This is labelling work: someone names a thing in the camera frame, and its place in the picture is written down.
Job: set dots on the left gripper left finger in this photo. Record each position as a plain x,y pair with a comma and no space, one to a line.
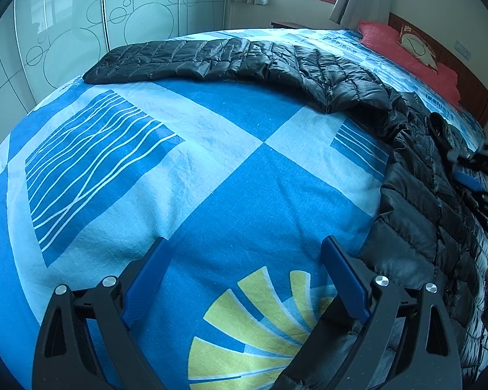
65,356

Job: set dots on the glass panel wardrobe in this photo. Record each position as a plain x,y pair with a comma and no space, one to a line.
45,43

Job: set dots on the dark wooden nightstand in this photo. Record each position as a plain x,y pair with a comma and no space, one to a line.
286,25

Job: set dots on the black quilted puffer jacket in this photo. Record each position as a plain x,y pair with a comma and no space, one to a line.
427,223

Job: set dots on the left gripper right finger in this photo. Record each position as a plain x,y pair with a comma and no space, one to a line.
347,344

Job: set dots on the small printed cushion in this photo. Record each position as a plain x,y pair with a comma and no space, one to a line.
417,46

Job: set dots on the wall power socket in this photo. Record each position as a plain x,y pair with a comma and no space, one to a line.
464,52

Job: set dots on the red pillow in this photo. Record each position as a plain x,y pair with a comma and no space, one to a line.
383,40

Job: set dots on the dark wooden headboard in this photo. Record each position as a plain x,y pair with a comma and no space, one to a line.
474,95

